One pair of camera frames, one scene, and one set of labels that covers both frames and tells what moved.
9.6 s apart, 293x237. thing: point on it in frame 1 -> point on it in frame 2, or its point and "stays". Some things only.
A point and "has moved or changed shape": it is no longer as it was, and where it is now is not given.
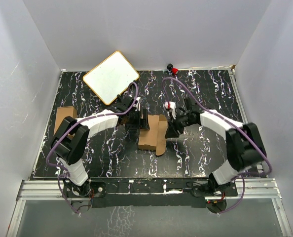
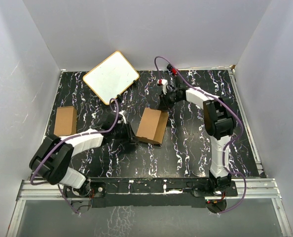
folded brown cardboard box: [61, 113] stays
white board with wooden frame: [111, 77] stays
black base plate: [149, 192] stays
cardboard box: [154, 138] has moved or changed shape
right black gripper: [171, 132] -> [165, 102]
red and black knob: [174, 71] stays
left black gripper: [140, 123] -> [129, 135]
